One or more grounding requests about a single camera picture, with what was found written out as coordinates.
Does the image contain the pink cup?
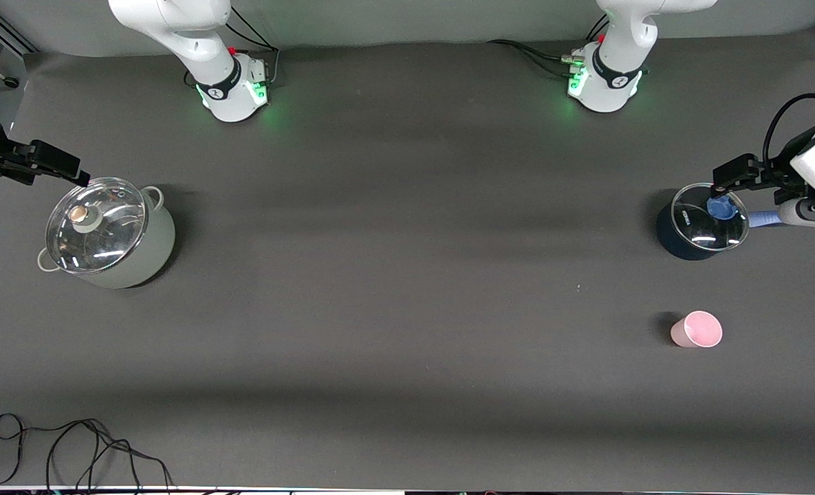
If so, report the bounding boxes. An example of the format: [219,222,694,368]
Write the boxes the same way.
[670,310,724,349]

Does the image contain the glass saucepan lid blue knob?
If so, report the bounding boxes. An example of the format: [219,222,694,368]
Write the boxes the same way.
[671,182,750,252]

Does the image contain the dark blue saucepan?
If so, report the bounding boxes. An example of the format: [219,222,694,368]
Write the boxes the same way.
[656,182,786,262]

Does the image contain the glass pot lid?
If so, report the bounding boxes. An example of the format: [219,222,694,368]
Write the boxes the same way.
[45,177,148,274]

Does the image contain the grey-green cooking pot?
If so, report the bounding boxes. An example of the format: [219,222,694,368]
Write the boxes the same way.
[37,177,176,289]

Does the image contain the dark grey table mat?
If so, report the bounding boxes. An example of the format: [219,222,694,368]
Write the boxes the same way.
[0,27,815,490]

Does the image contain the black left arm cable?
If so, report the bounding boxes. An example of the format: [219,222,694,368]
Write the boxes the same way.
[762,92,815,167]

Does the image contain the black frame rail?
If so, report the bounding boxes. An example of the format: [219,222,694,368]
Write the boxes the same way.
[0,0,40,56]

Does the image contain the black right arm base cables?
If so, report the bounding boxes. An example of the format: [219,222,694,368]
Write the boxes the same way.
[225,5,281,87]

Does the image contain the black arm base cables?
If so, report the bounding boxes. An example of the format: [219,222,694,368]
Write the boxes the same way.
[486,14,611,79]
[225,5,281,87]

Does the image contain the black left arm base cables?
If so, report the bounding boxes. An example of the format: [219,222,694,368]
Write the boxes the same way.
[486,14,611,79]

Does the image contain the loose black cable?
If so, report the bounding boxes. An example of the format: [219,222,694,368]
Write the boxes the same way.
[0,412,174,492]

